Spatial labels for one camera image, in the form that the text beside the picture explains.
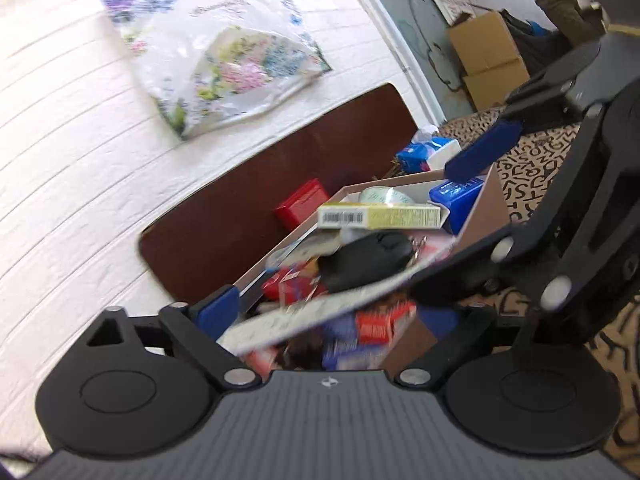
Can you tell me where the red plastic box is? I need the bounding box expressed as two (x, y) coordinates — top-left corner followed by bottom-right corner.
(274, 178), (331, 229)

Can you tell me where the dark bag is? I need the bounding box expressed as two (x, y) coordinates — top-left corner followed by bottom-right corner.
(499, 9), (569, 77)

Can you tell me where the cardboard box container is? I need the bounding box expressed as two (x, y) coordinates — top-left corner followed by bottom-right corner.
(234, 162), (513, 372)

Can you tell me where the blue red snack packet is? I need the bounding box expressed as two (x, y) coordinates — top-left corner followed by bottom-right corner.
(321, 318), (387, 372)

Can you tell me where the floral plastic bag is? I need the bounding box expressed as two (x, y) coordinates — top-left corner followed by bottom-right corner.
(102, 0), (334, 141)

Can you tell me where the black squiggle patterned blanket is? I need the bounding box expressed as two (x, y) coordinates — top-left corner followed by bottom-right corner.
(438, 106), (640, 466)

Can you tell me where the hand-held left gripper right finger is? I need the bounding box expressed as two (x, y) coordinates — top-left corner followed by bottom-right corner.
(394, 302), (532, 392)

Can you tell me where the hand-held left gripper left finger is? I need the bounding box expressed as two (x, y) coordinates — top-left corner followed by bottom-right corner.
(87, 284), (262, 391)

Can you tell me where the large brown cardboard box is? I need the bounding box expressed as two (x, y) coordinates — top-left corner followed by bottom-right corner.
(446, 10), (525, 78)

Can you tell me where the clear tape roll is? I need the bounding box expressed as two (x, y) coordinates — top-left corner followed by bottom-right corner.
(359, 185), (417, 207)

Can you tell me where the blue white tissue packet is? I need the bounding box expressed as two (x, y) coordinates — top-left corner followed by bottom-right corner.
(397, 127), (462, 174)

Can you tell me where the small brown cardboard box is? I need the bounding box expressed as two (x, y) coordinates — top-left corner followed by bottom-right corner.
(462, 58), (532, 112)

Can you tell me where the black oval plastic device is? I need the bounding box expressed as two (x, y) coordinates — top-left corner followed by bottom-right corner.
(317, 229), (417, 294)

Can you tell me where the red shiny packet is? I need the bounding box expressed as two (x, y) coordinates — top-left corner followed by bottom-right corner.
(262, 266), (328, 303)

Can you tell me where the blue tissue pack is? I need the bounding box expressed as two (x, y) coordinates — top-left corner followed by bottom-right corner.
(428, 177), (485, 236)

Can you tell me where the yellow white barcode carton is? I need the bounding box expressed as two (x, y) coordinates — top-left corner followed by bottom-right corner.
(318, 202), (443, 231)

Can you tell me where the red white snack packet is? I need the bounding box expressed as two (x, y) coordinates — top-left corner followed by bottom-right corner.
(354, 302), (419, 346)

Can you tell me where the white patterned card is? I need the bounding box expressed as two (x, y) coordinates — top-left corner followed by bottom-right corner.
(217, 243), (457, 357)

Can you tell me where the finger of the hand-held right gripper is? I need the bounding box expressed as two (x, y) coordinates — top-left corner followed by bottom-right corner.
(409, 83), (640, 350)
(444, 39), (617, 181)

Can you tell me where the dark brown wooden board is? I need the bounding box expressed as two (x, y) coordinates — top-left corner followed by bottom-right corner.
(139, 82), (421, 307)

